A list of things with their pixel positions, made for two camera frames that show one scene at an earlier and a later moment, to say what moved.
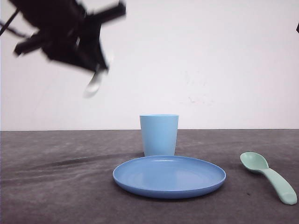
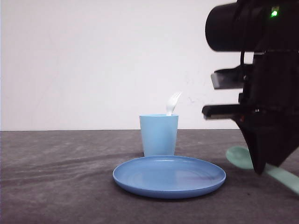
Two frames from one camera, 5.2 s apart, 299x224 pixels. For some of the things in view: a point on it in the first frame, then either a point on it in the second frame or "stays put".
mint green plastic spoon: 255,161 -> 240,157
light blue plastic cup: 159,133 stays put
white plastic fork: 96,81 -> 172,101
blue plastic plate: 168,176 stays put
